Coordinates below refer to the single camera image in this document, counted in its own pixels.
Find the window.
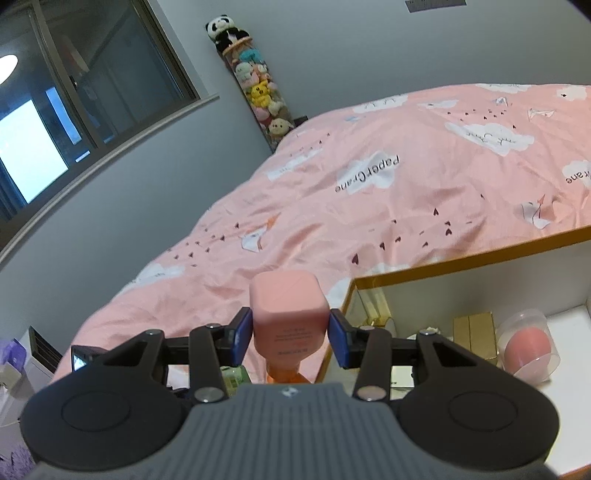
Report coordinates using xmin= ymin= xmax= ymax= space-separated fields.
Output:
xmin=0 ymin=0 xmax=221 ymax=273

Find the orange cardboard box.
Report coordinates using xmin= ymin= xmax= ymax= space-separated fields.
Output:
xmin=316 ymin=226 xmax=591 ymax=480

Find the purple patterned cloth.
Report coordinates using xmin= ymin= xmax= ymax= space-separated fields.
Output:
xmin=0 ymin=440 xmax=34 ymax=480

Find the pink square bottle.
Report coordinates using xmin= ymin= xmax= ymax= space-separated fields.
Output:
xmin=248 ymin=271 xmax=330 ymax=385

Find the pink sponge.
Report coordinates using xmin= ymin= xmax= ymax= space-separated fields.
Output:
xmin=495 ymin=308 xmax=561 ymax=384

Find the white sachet with black print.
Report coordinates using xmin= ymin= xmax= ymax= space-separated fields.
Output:
xmin=390 ymin=366 xmax=419 ymax=389

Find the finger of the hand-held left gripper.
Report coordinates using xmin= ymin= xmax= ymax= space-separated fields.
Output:
xmin=71 ymin=345 xmax=101 ymax=373

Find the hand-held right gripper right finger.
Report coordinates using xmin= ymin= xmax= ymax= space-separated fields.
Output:
xmin=328 ymin=307 xmax=504 ymax=403

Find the gold rectangular box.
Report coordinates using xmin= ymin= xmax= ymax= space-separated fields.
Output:
xmin=452 ymin=311 xmax=498 ymax=367

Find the white appliance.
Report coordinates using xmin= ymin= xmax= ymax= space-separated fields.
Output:
xmin=28 ymin=325 xmax=64 ymax=385

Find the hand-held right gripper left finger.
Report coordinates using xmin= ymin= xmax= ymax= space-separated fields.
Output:
xmin=99 ymin=307 xmax=254 ymax=404

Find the purple bag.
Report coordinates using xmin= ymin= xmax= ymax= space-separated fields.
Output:
xmin=0 ymin=339 xmax=27 ymax=370

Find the green carton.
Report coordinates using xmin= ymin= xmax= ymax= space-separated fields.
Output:
xmin=219 ymin=364 xmax=252 ymax=398

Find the panda plush toy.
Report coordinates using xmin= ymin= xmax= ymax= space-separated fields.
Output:
xmin=205 ymin=14 xmax=252 ymax=54

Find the pink printed blanket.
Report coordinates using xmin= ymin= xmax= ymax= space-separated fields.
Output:
xmin=48 ymin=83 xmax=591 ymax=385

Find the clear column of plush toys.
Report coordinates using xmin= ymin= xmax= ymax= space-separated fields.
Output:
xmin=222 ymin=39 xmax=296 ymax=153

